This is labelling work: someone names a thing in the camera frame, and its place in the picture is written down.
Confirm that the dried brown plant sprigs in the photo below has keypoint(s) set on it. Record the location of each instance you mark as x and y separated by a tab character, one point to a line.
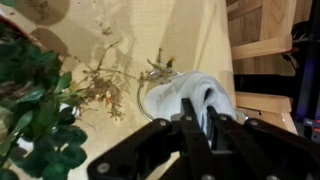
106	88

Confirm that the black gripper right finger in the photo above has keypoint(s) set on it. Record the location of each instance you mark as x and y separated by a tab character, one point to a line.
266	150

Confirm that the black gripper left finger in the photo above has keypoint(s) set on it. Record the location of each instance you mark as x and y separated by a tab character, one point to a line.
160	146

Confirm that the black equipment cart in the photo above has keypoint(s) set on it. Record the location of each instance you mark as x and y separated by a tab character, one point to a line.
308	73

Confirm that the wooden dining chair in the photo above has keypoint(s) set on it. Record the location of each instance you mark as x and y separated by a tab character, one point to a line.
263	101
263	46

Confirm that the potted green plant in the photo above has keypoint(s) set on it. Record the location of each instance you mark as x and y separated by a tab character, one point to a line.
36	110

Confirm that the white paper towel roll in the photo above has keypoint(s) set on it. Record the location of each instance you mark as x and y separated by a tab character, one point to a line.
173	96

